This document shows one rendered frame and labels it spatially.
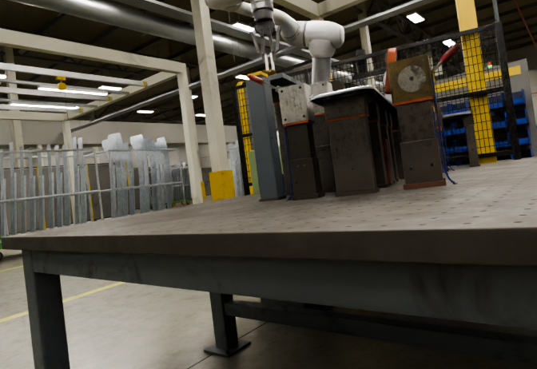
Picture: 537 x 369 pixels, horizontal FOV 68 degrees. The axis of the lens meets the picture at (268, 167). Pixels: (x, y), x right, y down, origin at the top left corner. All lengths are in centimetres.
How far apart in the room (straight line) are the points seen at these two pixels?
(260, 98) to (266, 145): 17
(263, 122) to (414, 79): 53
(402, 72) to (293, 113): 34
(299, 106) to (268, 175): 29
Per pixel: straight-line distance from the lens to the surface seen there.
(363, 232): 52
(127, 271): 99
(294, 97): 126
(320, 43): 213
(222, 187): 940
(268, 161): 139
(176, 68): 891
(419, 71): 119
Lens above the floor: 78
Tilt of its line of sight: 1 degrees up
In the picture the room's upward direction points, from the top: 7 degrees counter-clockwise
